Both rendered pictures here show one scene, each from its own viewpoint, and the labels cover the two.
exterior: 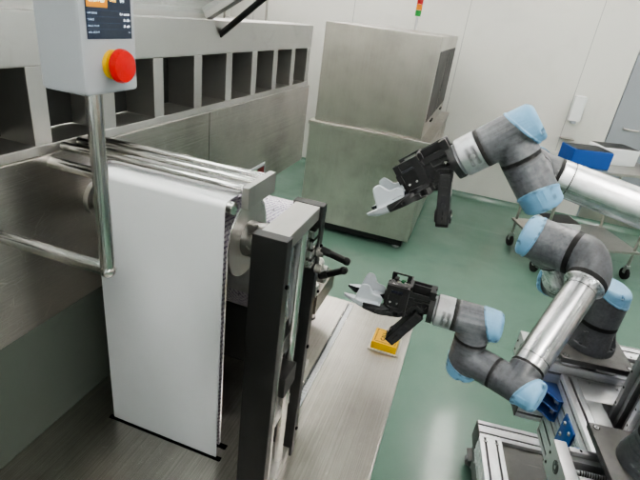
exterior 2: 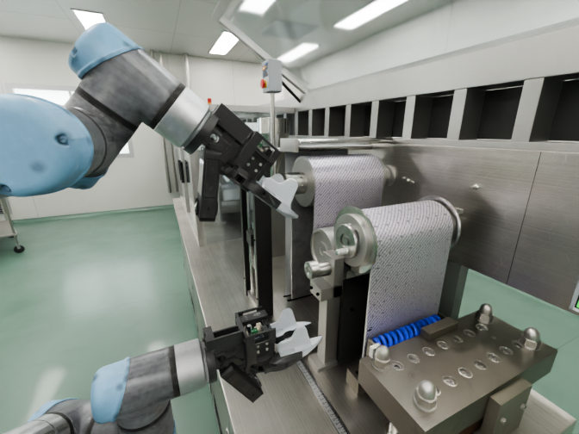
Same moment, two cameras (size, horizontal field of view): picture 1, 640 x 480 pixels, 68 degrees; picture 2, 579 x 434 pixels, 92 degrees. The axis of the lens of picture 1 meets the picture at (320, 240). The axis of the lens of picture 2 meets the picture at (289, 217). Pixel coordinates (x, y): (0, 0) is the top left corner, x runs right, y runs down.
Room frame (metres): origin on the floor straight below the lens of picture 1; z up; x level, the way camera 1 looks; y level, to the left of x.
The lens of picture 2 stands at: (1.32, -0.42, 1.48)
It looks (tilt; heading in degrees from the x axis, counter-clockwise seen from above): 17 degrees down; 139
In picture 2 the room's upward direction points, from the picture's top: straight up
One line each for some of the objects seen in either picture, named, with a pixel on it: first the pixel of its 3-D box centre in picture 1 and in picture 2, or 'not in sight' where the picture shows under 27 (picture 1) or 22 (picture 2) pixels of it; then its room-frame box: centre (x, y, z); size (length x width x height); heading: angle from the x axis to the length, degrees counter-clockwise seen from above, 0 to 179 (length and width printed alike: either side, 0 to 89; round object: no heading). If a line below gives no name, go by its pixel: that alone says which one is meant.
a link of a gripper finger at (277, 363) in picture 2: not in sight; (277, 356); (1.00, -0.18, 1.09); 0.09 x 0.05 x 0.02; 65
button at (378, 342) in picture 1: (386, 340); not in sight; (1.07, -0.22, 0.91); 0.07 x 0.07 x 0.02; 74
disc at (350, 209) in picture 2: not in sight; (353, 239); (0.98, 0.05, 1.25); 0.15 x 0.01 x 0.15; 164
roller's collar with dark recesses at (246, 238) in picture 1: (263, 241); (293, 183); (0.73, 0.10, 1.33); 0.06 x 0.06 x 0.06; 74
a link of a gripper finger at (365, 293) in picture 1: (363, 293); (288, 321); (0.96, -0.12, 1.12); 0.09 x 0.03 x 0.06; 83
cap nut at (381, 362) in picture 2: not in sight; (382, 355); (1.10, 0.01, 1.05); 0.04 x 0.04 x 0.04
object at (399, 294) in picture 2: not in sight; (407, 294); (1.07, 0.15, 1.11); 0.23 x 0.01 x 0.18; 74
